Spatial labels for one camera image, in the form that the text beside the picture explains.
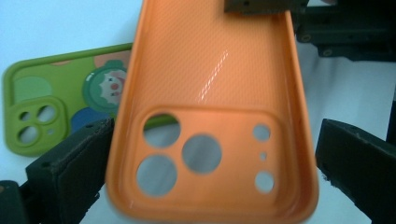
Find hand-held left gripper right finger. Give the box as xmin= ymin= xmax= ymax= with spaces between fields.
xmin=315 ymin=119 xmax=396 ymax=224

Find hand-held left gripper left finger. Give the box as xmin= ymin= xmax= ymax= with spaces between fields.
xmin=25 ymin=118 xmax=115 ymax=224

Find orange phone case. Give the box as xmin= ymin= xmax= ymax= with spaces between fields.
xmin=105 ymin=0 xmax=320 ymax=224

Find green cartoon phone case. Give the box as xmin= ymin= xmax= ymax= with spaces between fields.
xmin=2 ymin=42 xmax=181 ymax=158

